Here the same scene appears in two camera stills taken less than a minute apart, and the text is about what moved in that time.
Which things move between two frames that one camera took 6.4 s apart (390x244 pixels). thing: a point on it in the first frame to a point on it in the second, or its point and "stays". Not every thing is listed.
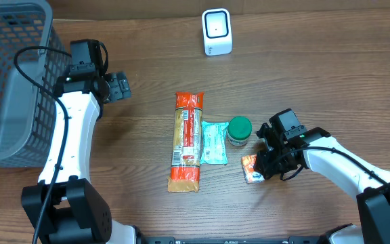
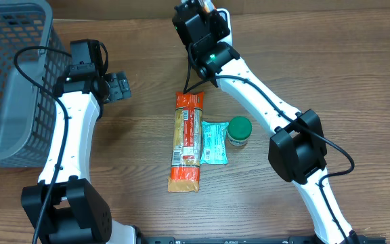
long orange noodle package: x=187 y=142 stays
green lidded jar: x=238 y=131 stays
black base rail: x=233 y=240 stays
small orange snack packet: x=251 y=176 to x=206 y=9
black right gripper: x=262 y=163 to x=220 y=24
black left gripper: x=119 y=87 stays
